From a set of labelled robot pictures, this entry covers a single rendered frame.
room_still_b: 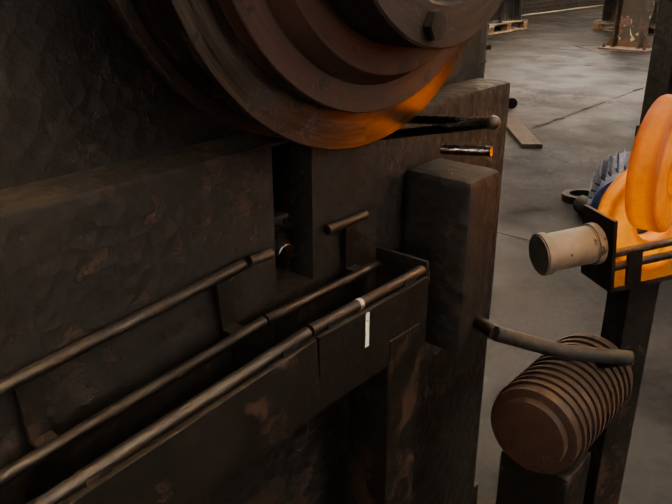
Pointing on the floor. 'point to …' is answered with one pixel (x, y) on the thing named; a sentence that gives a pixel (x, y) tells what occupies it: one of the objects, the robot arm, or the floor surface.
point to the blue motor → (606, 176)
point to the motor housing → (555, 424)
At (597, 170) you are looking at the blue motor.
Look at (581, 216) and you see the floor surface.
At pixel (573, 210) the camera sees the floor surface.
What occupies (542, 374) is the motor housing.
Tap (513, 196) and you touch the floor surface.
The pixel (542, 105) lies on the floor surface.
